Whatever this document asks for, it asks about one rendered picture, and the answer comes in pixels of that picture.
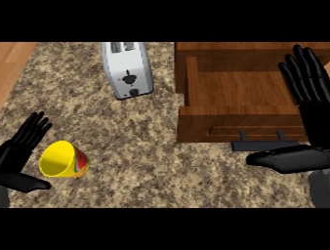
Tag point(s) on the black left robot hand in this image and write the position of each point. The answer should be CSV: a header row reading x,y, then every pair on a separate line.
x,y
8,157

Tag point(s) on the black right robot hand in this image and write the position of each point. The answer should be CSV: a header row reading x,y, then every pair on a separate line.
x,y
321,110

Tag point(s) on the yellow cup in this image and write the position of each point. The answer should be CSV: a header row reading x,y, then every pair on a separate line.
x,y
61,159

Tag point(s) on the brown wooden drawer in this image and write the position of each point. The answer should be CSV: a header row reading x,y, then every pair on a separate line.
x,y
238,107

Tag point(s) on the brown wooden cabinet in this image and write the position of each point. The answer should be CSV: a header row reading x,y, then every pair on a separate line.
x,y
249,53

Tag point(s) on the silver toaster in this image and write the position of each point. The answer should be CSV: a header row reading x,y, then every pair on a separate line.
x,y
126,70

